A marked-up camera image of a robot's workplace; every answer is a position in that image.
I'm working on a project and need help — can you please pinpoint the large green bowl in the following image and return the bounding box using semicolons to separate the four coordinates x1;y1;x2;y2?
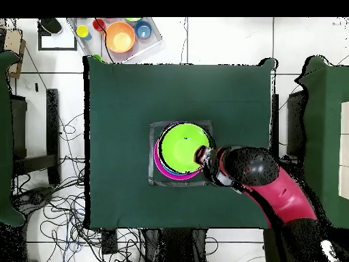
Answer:
158;122;215;175

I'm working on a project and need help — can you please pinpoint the large pink bowl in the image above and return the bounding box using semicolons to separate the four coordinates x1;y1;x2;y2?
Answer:
153;138;203;181

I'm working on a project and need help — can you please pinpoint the dark green table cloth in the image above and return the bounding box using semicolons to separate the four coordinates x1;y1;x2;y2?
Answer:
82;55;279;231

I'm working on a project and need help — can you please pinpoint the green covered side table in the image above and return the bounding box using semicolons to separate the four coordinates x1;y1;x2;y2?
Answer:
0;50;27;227
295;55;349;230

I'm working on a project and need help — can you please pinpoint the black power strip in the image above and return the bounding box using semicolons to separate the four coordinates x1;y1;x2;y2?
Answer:
101;229;119;254

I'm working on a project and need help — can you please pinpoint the blue cup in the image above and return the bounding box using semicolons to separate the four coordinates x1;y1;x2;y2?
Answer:
134;20;153;40

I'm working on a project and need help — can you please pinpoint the beige box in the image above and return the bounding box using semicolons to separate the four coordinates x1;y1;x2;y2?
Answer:
337;101;349;200

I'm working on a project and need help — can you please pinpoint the large orange bowl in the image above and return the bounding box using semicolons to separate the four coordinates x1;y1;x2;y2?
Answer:
105;21;136;54

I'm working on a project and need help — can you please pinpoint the clear plastic tray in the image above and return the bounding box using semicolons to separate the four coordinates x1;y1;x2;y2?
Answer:
66;17;164;64

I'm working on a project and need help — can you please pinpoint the red cup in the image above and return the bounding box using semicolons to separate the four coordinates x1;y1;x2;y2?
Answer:
92;18;107;32

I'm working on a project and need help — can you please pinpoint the black floor device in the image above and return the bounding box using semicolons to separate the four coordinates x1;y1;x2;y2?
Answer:
14;186;55;208

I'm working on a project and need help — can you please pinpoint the yellow cup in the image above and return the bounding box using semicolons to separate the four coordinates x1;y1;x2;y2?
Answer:
76;25;93;42

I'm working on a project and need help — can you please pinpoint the person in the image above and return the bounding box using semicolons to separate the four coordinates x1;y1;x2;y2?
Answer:
37;18;63;35

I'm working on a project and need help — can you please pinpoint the brown cardboard box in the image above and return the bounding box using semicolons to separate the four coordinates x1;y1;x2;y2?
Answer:
3;27;27;80

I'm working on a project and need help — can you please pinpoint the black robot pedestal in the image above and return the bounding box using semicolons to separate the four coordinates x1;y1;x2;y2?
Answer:
142;228;208;262

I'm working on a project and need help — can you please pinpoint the black table leg frame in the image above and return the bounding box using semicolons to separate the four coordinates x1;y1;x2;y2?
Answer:
272;89;307;164
10;88;61;186

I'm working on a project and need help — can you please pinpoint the black cable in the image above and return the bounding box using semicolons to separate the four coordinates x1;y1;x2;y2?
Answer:
93;17;114;64

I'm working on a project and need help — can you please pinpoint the tangle of floor cables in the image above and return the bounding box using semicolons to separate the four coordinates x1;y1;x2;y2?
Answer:
12;113;219;262

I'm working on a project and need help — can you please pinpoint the black floor tape frame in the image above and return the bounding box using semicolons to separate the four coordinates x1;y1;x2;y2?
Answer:
37;25;78;52

